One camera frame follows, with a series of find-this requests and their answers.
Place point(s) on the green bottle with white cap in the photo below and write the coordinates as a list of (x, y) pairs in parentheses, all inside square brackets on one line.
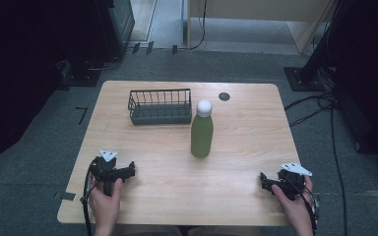
[(202, 134)]

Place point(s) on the dark stand base plate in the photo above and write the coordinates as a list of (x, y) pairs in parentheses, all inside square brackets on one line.
[(82, 76)]

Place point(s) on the person's right hand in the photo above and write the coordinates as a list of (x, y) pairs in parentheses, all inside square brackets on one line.
[(294, 207)]

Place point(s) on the light wooden desk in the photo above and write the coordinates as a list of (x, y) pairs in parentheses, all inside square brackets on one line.
[(259, 10)]

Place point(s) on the dark cabinet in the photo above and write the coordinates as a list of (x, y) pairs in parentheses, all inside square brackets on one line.
[(118, 26)]

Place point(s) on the black metal stand with base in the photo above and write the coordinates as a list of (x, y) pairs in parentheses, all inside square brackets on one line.
[(311, 65)]

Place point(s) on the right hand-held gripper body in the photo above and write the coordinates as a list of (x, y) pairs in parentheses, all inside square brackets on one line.
[(290, 182)]

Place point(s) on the person's left hand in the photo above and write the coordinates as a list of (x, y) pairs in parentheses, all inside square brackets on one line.
[(105, 206)]

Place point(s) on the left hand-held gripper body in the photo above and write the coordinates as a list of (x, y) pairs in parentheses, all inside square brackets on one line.
[(104, 170)]

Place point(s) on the round grey table grommet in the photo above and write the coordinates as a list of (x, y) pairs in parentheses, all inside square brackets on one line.
[(224, 96)]

